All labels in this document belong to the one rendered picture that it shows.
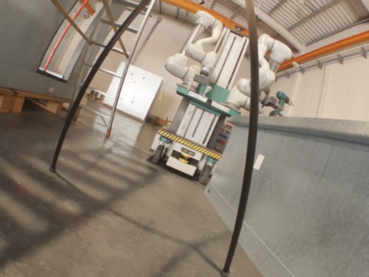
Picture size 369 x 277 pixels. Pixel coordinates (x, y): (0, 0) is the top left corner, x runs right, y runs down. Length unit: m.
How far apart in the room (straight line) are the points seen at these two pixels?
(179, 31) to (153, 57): 2.93
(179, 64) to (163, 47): 11.13
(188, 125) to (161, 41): 11.43
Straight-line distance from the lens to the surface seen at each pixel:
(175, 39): 13.04
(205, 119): 1.80
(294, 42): 10.50
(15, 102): 1.56
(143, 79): 7.38
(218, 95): 1.77
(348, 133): 0.61
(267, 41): 1.52
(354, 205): 0.60
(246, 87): 1.13
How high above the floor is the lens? 0.39
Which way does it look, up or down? 3 degrees down
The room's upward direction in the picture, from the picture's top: 24 degrees clockwise
